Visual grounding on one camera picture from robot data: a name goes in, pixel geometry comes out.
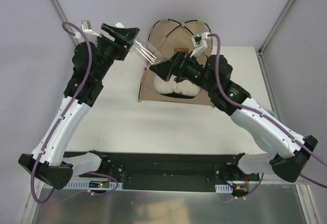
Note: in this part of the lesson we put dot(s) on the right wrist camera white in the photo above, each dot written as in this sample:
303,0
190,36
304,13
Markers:
200,44

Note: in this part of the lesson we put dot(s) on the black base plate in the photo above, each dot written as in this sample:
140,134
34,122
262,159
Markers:
172,172

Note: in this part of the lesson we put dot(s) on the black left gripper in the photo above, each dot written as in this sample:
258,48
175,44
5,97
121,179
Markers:
118,43

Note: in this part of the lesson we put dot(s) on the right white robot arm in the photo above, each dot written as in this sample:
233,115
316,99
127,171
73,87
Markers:
285,153

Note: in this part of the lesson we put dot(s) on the clear plastic bottle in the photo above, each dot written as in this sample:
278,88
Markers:
146,53

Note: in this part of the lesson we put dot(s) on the cream white pillow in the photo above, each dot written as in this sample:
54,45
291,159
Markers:
185,87

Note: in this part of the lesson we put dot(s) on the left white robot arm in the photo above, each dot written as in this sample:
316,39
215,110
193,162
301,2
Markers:
92,60

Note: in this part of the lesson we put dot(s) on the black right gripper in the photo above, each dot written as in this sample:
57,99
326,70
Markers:
177,67

